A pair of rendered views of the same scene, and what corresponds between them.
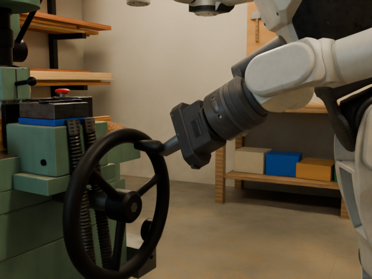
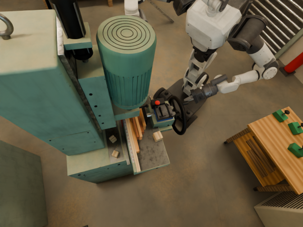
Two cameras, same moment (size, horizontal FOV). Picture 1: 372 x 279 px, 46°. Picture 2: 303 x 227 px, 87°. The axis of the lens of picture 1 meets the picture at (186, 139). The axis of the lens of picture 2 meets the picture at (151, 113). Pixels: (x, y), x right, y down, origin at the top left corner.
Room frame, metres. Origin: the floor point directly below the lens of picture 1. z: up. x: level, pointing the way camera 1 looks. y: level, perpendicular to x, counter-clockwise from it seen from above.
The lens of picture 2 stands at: (0.66, 0.68, 1.81)
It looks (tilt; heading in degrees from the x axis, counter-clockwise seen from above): 63 degrees down; 301
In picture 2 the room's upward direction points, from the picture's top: 14 degrees clockwise
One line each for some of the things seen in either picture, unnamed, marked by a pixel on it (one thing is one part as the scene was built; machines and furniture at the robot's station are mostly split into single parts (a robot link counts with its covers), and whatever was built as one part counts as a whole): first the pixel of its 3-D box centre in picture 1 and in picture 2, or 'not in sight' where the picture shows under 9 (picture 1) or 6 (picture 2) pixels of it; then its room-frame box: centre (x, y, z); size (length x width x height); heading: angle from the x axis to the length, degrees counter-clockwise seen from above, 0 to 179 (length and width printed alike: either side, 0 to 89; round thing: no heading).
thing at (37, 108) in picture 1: (60, 108); (162, 108); (0.85, 0.25, 0.99); 0.13 x 0.11 x 0.06; 149
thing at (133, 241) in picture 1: (130, 253); not in sight; (1.11, 0.15, 0.58); 0.12 x 0.08 x 0.08; 59
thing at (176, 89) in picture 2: not in sight; (188, 92); (0.96, -0.60, 0.19); 0.64 x 0.52 x 0.33; 89
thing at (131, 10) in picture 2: not in sight; (131, 10); (1.26, 0.11, 1.32); 0.13 x 0.07 x 0.09; 137
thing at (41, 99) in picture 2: not in sight; (63, 109); (1.12, 0.66, 1.16); 0.22 x 0.22 x 0.72; 59
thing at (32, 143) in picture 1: (58, 145); (159, 115); (0.85, 0.25, 0.91); 0.15 x 0.14 x 0.09; 149
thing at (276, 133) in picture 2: not in sight; (275, 149); (-0.13, -0.60, 0.32); 0.66 x 0.57 x 0.64; 156
